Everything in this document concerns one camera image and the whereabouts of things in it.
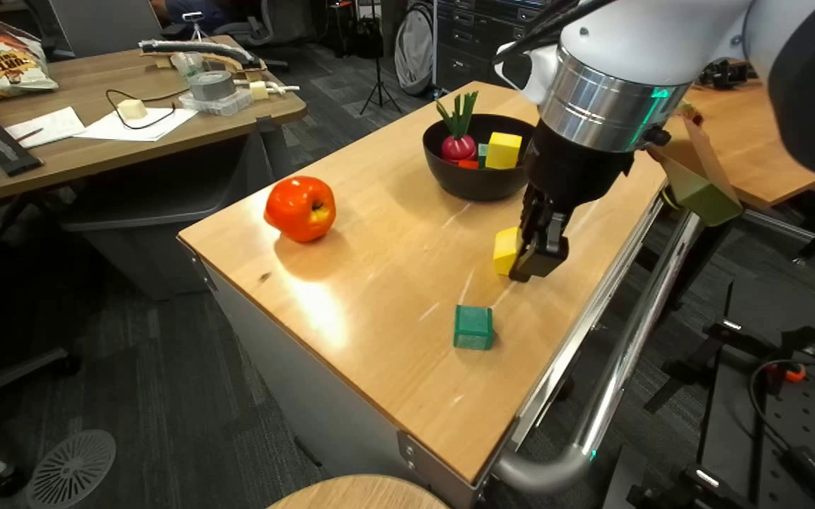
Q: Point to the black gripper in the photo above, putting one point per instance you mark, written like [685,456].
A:
[562,176]

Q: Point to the yellow cube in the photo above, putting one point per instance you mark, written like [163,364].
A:
[504,250]
[502,152]

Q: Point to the red cube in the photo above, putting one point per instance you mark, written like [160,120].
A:
[468,165]

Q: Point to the green cube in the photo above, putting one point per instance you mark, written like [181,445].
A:
[474,329]

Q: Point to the red toy radish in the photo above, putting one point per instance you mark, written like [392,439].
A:
[458,144]

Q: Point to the red orange toy apple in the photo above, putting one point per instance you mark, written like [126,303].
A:
[300,207]

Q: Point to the black bowl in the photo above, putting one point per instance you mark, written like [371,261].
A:
[475,186]

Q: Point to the round wooden stool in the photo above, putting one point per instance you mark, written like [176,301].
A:
[361,493]

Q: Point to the wooden office desk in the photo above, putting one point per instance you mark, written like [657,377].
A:
[105,144]

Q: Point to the white paper sheets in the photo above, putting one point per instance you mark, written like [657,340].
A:
[133,124]

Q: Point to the chip snack bag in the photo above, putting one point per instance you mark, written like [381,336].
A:
[24,66]

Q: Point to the metal cart handle bar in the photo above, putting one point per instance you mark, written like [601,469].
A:
[582,453]

